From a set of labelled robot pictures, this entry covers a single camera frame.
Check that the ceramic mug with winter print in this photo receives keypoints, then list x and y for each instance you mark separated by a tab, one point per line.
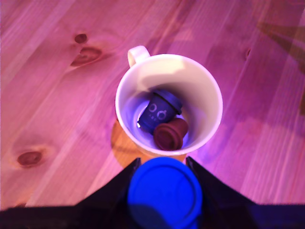
202	95

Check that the dark blue printed coffee capsule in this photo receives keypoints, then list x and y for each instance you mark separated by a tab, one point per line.
157	112

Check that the plain blue coffee capsule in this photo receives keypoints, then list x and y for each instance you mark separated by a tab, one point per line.
164	190

